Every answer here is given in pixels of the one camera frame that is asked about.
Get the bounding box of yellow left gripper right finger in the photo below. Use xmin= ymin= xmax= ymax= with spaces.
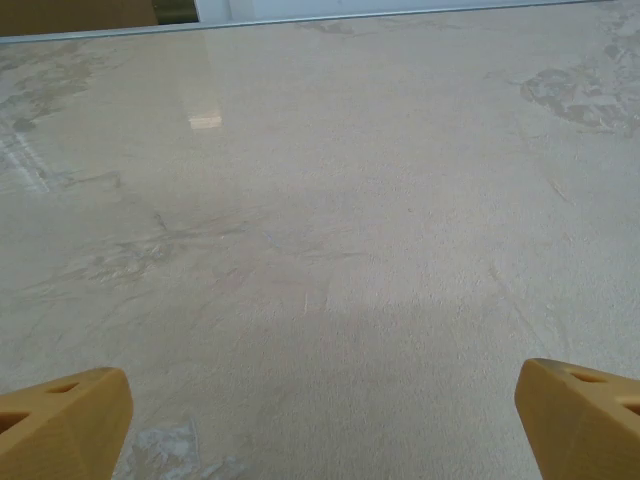
xmin=515 ymin=357 xmax=640 ymax=480

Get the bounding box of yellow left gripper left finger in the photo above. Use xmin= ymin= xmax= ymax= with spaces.
xmin=0 ymin=366 xmax=134 ymax=480

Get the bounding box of brown door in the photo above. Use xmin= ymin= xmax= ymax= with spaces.
xmin=0 ymin=0 xmax=159 ymax=37

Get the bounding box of aluminium table edge rail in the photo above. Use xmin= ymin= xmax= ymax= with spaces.
xmin=0 ymin=0 xmax=601 ymax=46

